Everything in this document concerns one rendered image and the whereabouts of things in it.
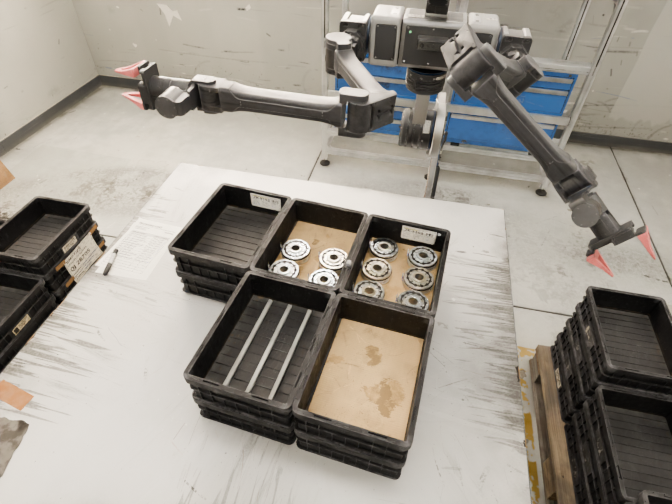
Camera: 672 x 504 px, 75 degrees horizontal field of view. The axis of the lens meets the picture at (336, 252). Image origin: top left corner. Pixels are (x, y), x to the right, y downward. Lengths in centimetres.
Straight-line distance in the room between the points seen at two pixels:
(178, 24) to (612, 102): 372
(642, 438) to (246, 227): 165
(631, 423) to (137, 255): 199
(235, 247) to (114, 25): 355
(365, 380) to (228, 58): 363
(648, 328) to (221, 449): 173
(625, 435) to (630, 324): 46
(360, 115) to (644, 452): 155
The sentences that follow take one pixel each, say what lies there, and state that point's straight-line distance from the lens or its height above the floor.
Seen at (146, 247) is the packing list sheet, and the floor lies 70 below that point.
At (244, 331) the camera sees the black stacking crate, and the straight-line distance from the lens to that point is 140.
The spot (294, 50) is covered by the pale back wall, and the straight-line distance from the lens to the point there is 421.
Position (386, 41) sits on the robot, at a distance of 158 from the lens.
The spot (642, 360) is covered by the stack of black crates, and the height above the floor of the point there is 49.
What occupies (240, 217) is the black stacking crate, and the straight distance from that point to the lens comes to 179.
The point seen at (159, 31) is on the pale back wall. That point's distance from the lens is 470.
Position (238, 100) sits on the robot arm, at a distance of 117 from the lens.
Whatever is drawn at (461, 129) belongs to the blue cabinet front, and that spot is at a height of 43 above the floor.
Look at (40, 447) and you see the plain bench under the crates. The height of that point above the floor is 70.
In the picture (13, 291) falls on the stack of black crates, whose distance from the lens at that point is 252.
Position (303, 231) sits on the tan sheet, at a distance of 169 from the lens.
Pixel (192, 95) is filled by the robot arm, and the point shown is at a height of 146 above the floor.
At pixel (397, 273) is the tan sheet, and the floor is 83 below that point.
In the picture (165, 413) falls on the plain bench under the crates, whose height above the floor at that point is 70.
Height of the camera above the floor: 196
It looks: 44 degrees down
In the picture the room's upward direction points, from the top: 2 degrees clockwise
